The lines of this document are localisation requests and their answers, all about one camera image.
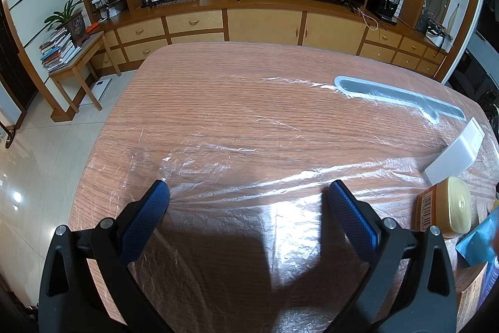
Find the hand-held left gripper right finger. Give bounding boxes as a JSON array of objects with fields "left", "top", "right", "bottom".
[{"left": 325, "top": 179, "right": 458, "bottom": 333}]

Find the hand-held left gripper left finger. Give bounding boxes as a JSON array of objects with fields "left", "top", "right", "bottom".
[{"left": 37, "top": 179, "right": 172, "bottom": 333}]

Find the translucent white plastic box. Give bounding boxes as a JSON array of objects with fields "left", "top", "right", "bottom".
[{"left": 424, "top": 116, "right": 485, "bottom": 186}]

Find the yellow plastic container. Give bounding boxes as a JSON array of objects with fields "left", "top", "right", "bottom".
[{"left": 415, "top": 176, "right": 472, "bottom": 239}]

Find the clear plastic table cover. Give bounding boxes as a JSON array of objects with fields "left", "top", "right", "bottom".
[{"left": 68, "top": 42, "right": 499, "bottom": 333}]

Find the blue plastic bag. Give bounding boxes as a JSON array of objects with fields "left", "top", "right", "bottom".
[{"left": 455, "top": 208, "right": 499, "bottom": 267}]

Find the white floor appliance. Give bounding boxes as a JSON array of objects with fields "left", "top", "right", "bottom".
[{"left": 80, "top": 77, "right": 114, "bottom": 105}]

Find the brown cardboard box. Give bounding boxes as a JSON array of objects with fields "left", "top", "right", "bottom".
[{"left": 454, "top": 262, "right": 491, "bottom": 333}]

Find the wooden side table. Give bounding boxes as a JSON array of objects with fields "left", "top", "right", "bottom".
[{"left": 47, "top": 31, "right": 122, "bottom": 113}]

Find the stack of books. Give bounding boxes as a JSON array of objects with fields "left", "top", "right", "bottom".
[{"left": 39, "top": 32, "right": 82, "bottom": 73}]

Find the potted plant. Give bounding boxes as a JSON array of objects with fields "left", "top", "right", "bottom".
[{"left": 44, "top": 0, "right": 92, "bottom": 47}]

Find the white cable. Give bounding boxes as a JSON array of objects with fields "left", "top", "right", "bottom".
[{"left": 356, "top": 7, "right": 380, "bottom": 31}]

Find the white bag with black strap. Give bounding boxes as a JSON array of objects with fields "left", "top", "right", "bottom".
[{"left": 427, "top": 19, "right": 453, "bottom": 47}]

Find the wooden wall cabinet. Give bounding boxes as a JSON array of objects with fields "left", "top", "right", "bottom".
[{"left": 70, "top": 0, "right": 484, "bottom": 84}]

